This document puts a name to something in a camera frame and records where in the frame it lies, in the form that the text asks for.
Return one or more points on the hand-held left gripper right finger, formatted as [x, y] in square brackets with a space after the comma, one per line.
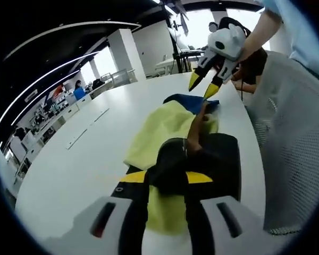
[228, 220]

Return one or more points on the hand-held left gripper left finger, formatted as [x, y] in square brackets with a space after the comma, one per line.
[114, 220]

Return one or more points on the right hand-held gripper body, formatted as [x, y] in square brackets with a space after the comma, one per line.
[228, 43]

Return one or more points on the black template mat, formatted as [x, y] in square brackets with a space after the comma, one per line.
[226, 164]

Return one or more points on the yellow and blue garment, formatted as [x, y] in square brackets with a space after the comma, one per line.
[159, 127]

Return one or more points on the keyboard on stand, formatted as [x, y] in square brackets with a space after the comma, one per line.
[190, 52]

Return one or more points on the black tripod stand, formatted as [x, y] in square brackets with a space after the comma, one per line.
[181, 32]

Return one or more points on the person in light shirt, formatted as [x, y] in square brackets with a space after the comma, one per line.
[303, 32]

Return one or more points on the glass desk partition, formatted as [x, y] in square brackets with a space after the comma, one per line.
[119, 75]

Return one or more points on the grey mesh chair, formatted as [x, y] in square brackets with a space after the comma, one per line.
[295, 138]

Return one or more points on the long ceiling light strip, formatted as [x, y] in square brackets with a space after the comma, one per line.
[69, 34]
[48, 77]

